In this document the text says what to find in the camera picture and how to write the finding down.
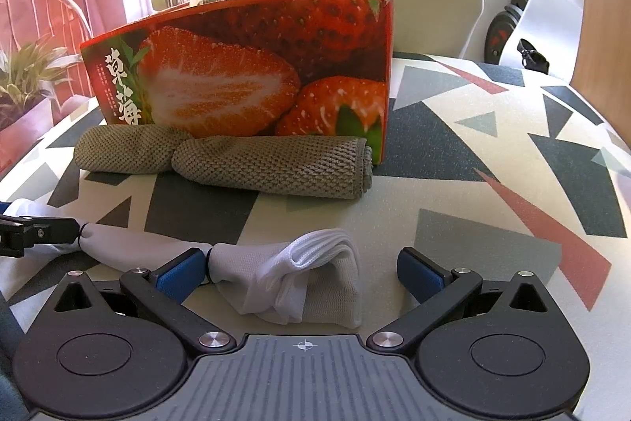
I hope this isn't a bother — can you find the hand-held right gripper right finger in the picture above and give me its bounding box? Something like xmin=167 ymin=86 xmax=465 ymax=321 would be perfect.
xmin=366 ymin=246 xmax=568 ymax=351

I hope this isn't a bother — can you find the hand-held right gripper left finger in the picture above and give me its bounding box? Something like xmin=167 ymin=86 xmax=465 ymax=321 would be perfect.
xmin=38 ymin=247 xmax=237 ymax=353

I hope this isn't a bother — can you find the white sock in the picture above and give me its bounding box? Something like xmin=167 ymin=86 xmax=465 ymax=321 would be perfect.
xmin=7 ymin=198 xmax=363 ymax=329

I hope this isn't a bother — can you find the grey knitted towel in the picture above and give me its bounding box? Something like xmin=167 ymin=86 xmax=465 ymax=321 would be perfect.
xmin=74 ymin=125 xmax=374 ymax=200

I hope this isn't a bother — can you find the red strawberry print box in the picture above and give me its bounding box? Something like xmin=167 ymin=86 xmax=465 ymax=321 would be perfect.
xmin=80 ymin=0 xmax=395 ymax=166

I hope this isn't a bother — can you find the blue fuzzy rug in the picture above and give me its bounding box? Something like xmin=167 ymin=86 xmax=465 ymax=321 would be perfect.
xmin=0 ymin=288 xmax=30 ymax=421

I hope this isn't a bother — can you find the geometric patterned tablecloth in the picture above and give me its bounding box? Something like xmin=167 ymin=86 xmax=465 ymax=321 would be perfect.
xmin=0 ymin=51 xmax=631 ymax=417

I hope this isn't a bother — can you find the pink printed backdrop cloth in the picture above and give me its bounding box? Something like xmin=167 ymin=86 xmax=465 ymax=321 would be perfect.
xmin=0 ymin=0 xmax=218 ymax=178

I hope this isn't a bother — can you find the white board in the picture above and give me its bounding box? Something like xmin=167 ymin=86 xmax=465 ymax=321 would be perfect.
xmin=510 ymin=0 xmax=585 ymax=81

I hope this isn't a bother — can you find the wooden panel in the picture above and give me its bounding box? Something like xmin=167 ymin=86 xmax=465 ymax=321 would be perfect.
xmin=567 ymin=0 xmax=631 ymax=146

